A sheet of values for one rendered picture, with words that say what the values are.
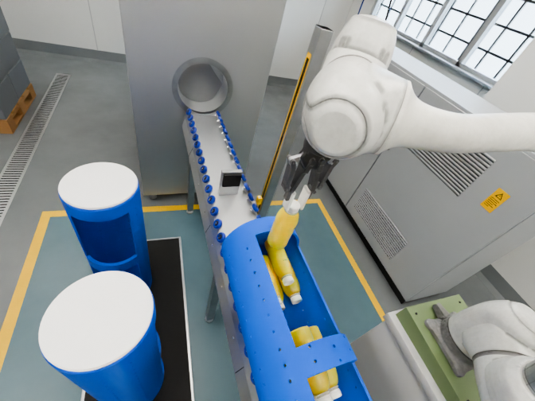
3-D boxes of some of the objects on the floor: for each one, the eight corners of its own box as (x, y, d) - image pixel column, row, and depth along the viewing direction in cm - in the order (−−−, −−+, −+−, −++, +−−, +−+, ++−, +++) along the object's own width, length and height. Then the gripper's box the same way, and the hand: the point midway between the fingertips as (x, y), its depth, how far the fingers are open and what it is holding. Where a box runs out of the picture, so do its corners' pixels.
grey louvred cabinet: (337, 154, 377) (393, 45, 278) (439, 295, 242) (622, 181, 143) (304, 153, 357) (353, 36, 258) (396, 306, 222) (575, 183, 123)
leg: (193, 208, 242) (196, 154, 199) (193, 213, 238) (197, 159, 195) (186, 209, 239) (188, 154, 196) (187, 214, 236) (189, 159, 193)
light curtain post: (249, 251, 224) (327, 26, 108) (251, 257, 221) (334, 31, 104) (242, 252, 222) (314, 24, 105) (244, 258, 218) (322, 28, 102)
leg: (212, 313, 182) (224, 267, 138) (214, 321, 178) (226, 278, 135) (204, 315, 179) (212, 270, 136) (205, 323, 176) (215, 279, 133)
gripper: (347, 125, 61) (312, 195, 77) (284, 122, 55) (260, 200, 71) (365, 143, 57) (323, 214, 73) (298, 142, 50) (269, 220, 66)
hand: (295, 198), depth 70 cm, fingers closed on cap, 4 cm apart
